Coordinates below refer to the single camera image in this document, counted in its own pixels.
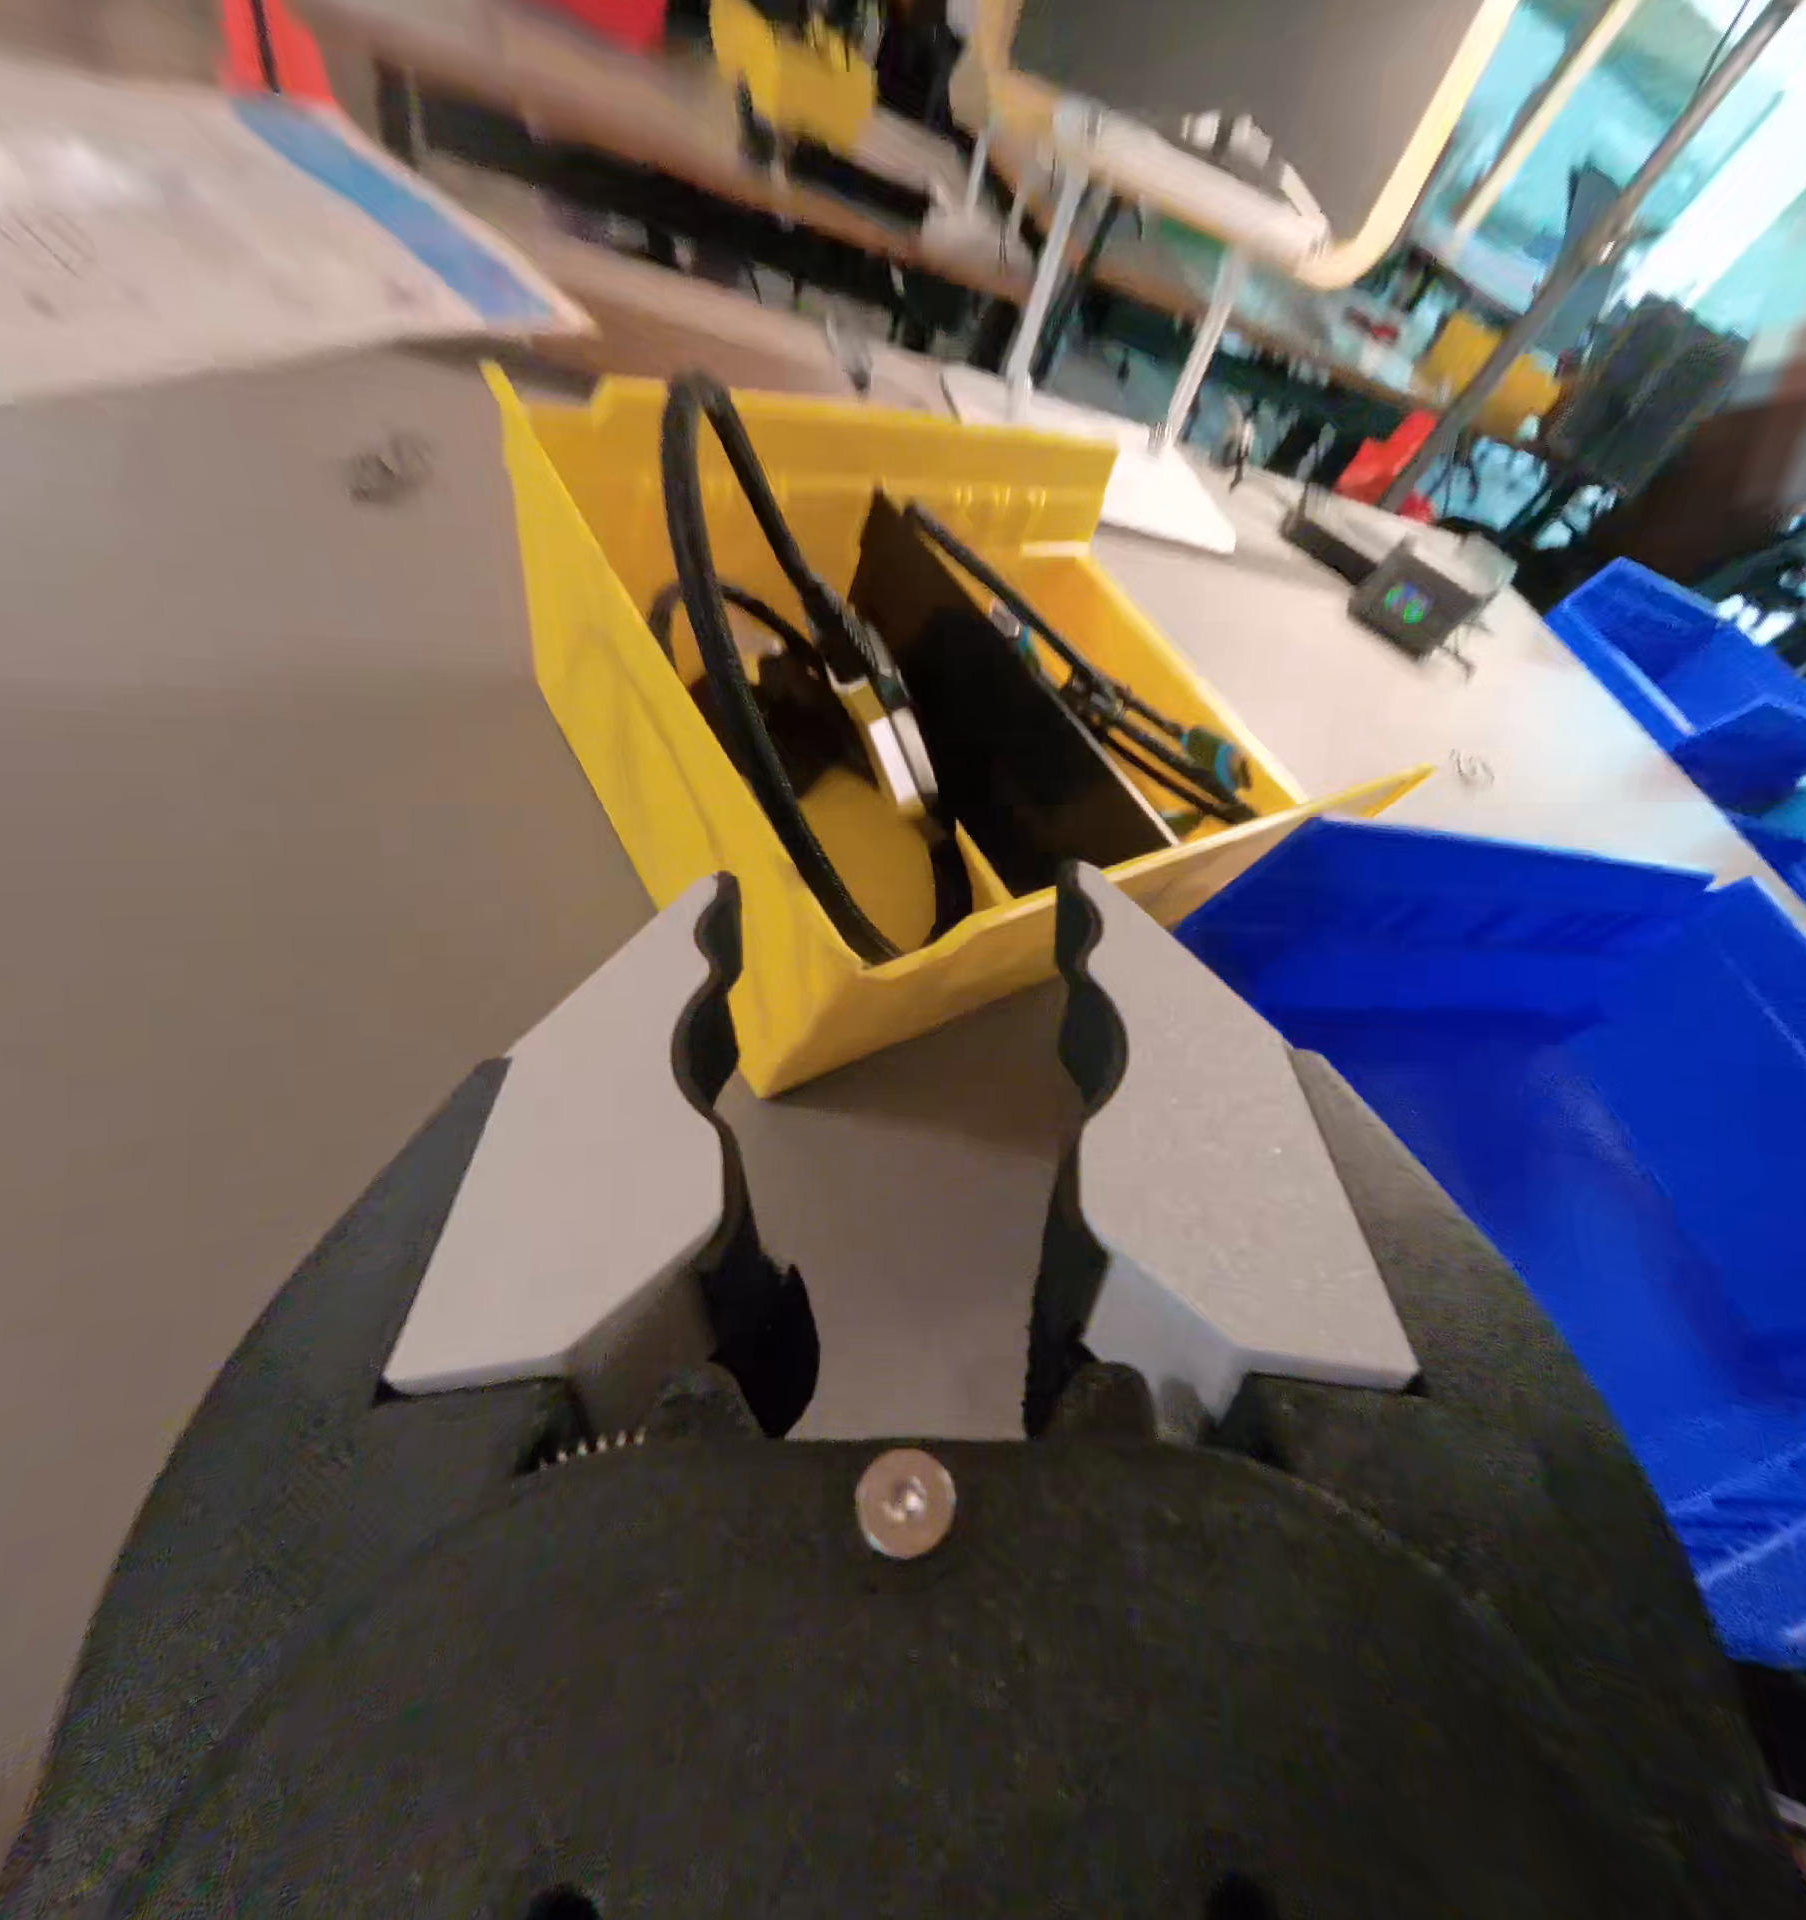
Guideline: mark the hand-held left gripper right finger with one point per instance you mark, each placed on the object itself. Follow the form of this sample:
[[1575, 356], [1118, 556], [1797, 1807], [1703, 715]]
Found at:
[[1233, 1201]]

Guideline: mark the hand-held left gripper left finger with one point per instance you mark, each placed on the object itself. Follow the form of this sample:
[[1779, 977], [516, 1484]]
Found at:
[[558, 1214]]

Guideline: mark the large blue plastic bin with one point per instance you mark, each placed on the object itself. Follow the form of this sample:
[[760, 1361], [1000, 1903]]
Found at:
[[1593, 1124]]

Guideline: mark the yellow plastic bin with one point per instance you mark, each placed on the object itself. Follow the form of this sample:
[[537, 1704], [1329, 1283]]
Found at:
[[618, 705]]

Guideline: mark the black twist tie loop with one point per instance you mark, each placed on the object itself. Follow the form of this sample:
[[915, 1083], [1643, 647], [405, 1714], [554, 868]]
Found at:
[[1470, 769]]

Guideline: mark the black bin divider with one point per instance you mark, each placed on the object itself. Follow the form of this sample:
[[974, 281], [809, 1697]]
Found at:
[[1023, 750]]

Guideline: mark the grey power bank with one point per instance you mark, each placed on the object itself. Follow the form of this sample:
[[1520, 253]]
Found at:
[[1421, 601]]

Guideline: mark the black power adapter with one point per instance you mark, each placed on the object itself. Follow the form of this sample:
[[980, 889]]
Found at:
[[1331, 541]]

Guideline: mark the red plastic bin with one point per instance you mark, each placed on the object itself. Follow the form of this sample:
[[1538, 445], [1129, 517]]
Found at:
[[1382, 458]]

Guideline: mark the yellow box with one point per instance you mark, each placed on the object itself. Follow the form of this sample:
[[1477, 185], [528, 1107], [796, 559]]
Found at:
[[790, 69], [1488, 375]]

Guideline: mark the black music stand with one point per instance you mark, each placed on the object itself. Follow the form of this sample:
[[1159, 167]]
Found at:
[[1653, 390]]

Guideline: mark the grey light stand pole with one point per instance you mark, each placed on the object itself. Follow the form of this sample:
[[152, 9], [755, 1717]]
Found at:
[[1593, 255]]

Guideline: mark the clear plastic bag blue label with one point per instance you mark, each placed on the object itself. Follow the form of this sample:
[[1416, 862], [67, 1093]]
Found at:
[[168, 240]]

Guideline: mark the background work table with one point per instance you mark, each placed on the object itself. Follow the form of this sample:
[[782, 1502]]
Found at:
[[662, 134]]

